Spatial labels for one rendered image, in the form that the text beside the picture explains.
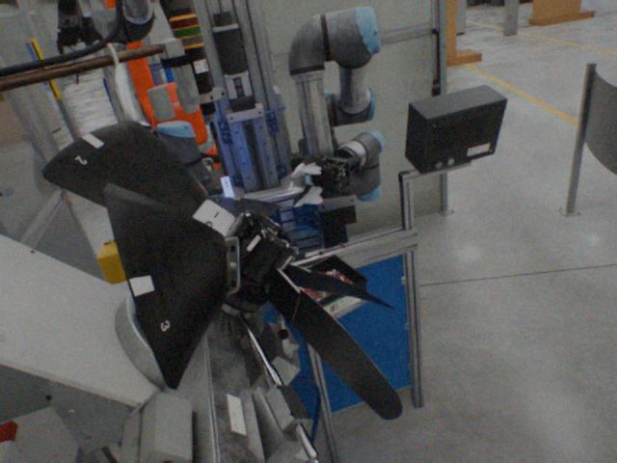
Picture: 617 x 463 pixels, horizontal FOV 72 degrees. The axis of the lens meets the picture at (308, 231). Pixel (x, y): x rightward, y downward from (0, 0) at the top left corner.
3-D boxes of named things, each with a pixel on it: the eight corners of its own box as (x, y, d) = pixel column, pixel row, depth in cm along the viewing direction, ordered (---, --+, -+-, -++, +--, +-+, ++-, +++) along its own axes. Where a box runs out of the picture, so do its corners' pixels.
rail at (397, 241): (145, 333, 128) (135, 312, 124) (146, 324, 131) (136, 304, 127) (417, 249, 142) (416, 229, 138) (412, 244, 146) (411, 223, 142)
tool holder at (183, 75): (192, 109, 66) (172, 41, 62) (167, 108, 71) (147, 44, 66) (234, 94, 72) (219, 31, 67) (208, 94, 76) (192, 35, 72)
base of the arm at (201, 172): (174, 180, 164) (166, 156, 160) (213, 173, 165) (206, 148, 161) (170, 196, 151) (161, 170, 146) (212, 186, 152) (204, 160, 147)
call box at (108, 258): (111, 290, 116) (95, 258, 110) (116, 272, 124) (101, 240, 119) (170, 274, 118) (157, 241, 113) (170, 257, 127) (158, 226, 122)
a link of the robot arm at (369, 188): (344, 195, 130) (339, 161, 125) (381, 190, 129) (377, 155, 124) (345, 206, 124) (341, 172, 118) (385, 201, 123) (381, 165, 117)
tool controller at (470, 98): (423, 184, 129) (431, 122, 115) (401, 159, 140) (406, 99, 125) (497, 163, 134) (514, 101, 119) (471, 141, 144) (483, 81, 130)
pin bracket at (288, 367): (249, 388, 83) (277, 355, 82) (248, 369, 88) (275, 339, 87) (274, 400, 85) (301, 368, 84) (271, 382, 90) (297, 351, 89)
